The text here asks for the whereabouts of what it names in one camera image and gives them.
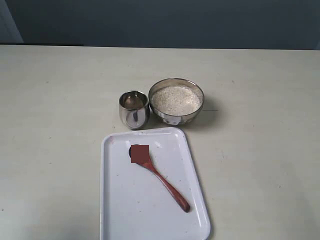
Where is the steel bowl with rice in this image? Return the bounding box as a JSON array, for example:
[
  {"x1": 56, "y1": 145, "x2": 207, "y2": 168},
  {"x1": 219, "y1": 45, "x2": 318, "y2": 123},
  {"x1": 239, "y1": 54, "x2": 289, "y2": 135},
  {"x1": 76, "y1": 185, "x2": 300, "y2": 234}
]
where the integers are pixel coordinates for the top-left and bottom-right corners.
[{"x1": 148, "y1": 78, "x2": 205, "y2": 126}]

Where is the dark red wooden spoon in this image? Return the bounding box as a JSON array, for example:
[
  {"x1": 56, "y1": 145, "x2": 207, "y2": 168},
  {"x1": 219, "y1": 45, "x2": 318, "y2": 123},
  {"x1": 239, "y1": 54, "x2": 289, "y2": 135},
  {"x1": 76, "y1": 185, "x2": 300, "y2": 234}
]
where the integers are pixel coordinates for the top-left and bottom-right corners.
[{"x1": 128, "y1": 144, "x2": 191, "y2": 213}]

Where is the small steel cup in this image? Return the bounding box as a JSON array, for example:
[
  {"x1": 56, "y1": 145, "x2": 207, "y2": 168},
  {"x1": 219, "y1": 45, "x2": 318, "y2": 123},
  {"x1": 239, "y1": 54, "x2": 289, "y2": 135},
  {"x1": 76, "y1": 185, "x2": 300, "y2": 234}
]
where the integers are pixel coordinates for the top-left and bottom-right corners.
[{"x1": 119, "y1": 90, "x2": 150, "y2": 130}]

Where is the white plastic tray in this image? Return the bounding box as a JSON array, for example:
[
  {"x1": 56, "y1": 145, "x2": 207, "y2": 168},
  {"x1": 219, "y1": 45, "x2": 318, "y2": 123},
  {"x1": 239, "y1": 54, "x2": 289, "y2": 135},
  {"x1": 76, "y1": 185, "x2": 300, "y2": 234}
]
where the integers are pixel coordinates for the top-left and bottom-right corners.
[{"x1": 99, "y1": 127, "x2": 211, "y2": 240}]

